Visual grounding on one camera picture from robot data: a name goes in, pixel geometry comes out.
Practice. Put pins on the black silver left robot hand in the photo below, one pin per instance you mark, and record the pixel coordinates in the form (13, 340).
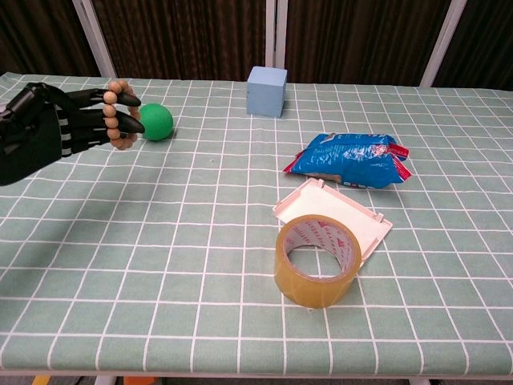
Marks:
(32, 136)

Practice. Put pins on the dark brown curtain panel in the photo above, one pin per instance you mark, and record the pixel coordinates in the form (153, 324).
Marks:
(487, 44)
(356, 40)
(184, 38)
(40, 38)

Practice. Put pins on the green ball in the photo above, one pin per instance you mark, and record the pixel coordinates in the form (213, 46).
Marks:
(158, 122)

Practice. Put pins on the green checkered tablecloth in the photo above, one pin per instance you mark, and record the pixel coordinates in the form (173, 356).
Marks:
(160, 240)

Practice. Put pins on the light blue foam cube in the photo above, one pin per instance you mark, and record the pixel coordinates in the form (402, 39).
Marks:
(265, 96)

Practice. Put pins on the white square box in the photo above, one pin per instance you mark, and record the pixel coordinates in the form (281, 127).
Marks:
(324, 204)

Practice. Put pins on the brown packing tape roll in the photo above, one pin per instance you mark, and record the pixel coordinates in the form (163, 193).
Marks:
(308, 286)

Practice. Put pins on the blue snack bag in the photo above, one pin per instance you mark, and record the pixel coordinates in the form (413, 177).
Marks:
(348, 158)

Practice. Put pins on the white partition post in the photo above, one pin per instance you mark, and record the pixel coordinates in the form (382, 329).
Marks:
(96, 40)
(276, 34)
(443, 44)

